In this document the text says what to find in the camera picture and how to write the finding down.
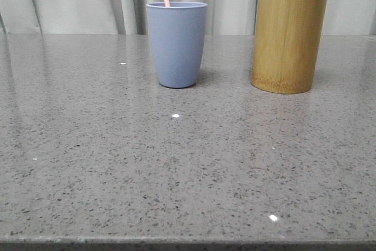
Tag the blue plastic cup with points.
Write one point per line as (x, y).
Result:
(177, 40)

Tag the bamboo cylinder holder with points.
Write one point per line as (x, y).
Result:
(287, 39)

